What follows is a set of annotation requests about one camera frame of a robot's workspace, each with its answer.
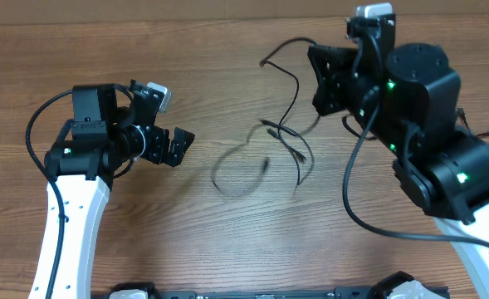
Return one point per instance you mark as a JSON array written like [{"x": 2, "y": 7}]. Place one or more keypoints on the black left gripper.
[{"x": 159, "y": 144}]

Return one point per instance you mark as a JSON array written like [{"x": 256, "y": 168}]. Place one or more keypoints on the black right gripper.
[{"x": 338, "y": 80}]

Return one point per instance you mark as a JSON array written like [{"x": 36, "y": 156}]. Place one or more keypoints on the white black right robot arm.
[{"x": 406, "y": 96}]

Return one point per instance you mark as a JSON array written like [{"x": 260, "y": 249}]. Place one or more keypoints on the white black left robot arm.
[{"x": 112, "y": 126}]

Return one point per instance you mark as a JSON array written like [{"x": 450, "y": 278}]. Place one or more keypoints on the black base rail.
[{"x": 398, "y": 285}]

